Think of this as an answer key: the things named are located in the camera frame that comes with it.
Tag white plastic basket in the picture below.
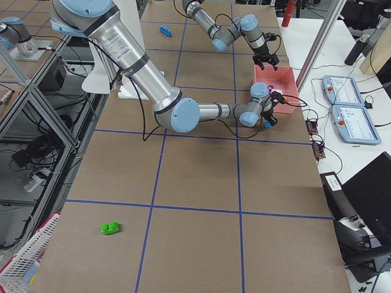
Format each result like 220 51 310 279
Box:
1 212 60 292

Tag red bottle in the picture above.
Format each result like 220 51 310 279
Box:
282 0 297 27

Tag black laptop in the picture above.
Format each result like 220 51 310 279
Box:
343 151 390 236

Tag teach pendant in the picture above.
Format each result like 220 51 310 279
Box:
322 75 364 106
332 104 381 145

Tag black water bottle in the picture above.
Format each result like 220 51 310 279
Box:
344 34 370 65

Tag lower teach pendant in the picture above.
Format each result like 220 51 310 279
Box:
332 104 381 145

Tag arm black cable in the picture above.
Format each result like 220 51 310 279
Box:
88 39 308 142
172 0 282 56

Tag green block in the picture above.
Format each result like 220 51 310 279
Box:
100 221 120 235

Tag long blue block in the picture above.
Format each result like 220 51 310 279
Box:
159 25 172 38

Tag aluminium frame post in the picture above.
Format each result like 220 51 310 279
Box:
296 0 346 93

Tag pink plastic box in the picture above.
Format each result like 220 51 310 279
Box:
253 65 299 114

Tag upper teach pendant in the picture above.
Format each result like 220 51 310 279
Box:
322 75 364 106

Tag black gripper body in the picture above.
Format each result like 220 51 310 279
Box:
252 44 277 65
262 107 274 122

